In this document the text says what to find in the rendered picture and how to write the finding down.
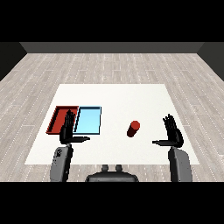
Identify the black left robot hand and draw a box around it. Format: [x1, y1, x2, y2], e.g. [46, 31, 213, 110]
[59, 109, 91, 145]

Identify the small red can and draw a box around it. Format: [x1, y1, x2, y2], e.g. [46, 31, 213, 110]
[126, 120, 141, 138]

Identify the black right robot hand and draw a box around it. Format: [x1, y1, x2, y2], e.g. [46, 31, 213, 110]
[151, 114, 185, 149]

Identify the dark grey robot body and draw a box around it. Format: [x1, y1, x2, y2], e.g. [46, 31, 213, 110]
[85, 164, 140, 183]

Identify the red shallow open box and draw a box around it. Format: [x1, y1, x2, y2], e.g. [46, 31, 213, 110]
[45, 105, 80, 136]

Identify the light blue shallow open box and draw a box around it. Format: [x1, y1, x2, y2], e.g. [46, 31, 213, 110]
[73, 106, 102, 136]

